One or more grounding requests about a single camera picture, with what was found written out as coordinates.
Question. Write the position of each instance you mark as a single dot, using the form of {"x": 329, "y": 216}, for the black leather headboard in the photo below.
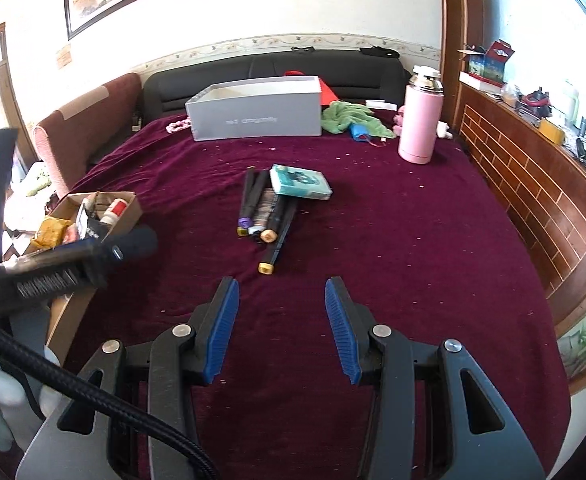
{"x": 173, "y": 90}

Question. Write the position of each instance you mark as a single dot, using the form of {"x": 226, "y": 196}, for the white flat box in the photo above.
{"x": 380, "y": 104}

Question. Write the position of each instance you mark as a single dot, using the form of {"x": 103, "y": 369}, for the teal and white tissue pack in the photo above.
{"x": 300, "y": 182}

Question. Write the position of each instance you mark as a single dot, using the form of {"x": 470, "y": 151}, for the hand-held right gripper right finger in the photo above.
{"x": 343, "y": 330}

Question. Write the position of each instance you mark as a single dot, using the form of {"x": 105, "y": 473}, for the black marker with orange cap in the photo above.
{"x": 269, "y": 235}

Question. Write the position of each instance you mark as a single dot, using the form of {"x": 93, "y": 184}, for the small blue pouch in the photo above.
{"x": 360, "y": 132}

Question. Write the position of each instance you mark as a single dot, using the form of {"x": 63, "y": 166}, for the pink scrunchie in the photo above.
{"x": 178, "y": 124}

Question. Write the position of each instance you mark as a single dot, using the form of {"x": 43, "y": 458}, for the burgundy blanket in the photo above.
{"x": 423, "y": 260}

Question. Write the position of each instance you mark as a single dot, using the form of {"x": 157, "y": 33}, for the pink thermos bottle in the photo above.
{"x": 420, "y": 120}

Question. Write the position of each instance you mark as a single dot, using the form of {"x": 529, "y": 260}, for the yellow box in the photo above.
{"x": 552, "y": 132}

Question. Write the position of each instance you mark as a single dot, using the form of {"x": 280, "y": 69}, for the colourful carton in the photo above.
{"x": 493, "y": 60}

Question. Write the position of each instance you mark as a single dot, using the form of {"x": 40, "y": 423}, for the pink plush toy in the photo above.
{"x": 399, "y": 120}

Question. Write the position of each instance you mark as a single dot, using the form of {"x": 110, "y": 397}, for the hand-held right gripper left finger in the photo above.
{"x": 220, "y": 330}

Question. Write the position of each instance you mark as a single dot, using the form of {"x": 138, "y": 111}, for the small black item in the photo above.
{"x": 380, "y": 52}
{"x": 303, "y": 49}

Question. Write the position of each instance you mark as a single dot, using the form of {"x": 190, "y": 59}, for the small white object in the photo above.
{"x": 444, "y": 130}

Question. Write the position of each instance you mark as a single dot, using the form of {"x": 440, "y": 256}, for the black marker with yellow cap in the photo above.
{"x": 278, "y": 245}

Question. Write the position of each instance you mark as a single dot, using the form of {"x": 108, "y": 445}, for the red and pink chair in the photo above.
{"x": 83, "y": 130}

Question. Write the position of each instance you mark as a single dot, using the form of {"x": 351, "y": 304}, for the orange snack packet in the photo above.
{"x": 50, "y": 232}

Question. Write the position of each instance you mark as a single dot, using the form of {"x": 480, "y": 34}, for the floral cloth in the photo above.
{"x": 38, "y": 180}

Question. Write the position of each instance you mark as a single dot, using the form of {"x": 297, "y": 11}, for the red bag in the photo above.
{"x": 329, "y": 92}

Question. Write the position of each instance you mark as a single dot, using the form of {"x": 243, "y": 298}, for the grey shoe box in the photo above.
{"x": 253, "y": 120}

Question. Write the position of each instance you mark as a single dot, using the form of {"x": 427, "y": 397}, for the wooden wall panel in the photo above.
{"x": 523, "y": 185}

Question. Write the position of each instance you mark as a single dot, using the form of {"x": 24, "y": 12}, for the brown cardboard box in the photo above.
{"x": 130, "y": 215}

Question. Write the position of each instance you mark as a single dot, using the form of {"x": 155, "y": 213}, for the black marker with purple cap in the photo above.
{"x": 248, "y": 195}

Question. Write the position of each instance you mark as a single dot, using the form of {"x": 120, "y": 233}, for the red and black tool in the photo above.
{"x": 537, "y": 102}

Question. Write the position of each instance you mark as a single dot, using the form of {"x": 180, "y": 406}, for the black snack packet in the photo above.
{"x": 92, "y": 225}

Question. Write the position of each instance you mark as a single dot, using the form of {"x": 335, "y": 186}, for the white bottle with red label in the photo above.
{"x": 115, "y": 208}

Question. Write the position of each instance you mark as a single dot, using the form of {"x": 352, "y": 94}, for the small wall sticker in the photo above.
{"x": 64, "y": 56}

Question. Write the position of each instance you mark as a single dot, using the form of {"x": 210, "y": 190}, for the white cup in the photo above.
{"x": 570, "y": 104}

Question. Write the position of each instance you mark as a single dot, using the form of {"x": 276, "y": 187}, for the green cloth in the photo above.
{"x": 343, "y": 117}

